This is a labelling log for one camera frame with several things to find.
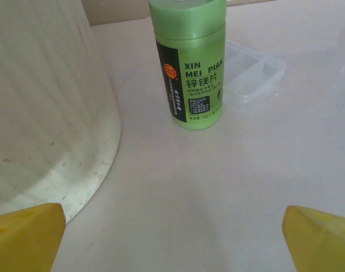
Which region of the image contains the green supplement bottle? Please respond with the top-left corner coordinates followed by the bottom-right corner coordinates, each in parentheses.
top-left (148, 0), bottom-right (227, 131)

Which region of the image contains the clear plastic organizer box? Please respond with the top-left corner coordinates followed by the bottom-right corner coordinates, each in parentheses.
top-left (222, 39), bottom-right (287, 113)

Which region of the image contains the white ribbed plastic bin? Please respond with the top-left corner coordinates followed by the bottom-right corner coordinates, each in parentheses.
top-left (0, 0), bottom-right (123, 220)

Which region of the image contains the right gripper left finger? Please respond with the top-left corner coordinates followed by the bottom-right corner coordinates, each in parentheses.
top-left (0, 202), bottom-right (67, 272)

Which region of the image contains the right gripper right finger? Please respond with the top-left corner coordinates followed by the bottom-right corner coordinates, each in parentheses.
top-left (282, 205), bottom-right (345, 272)

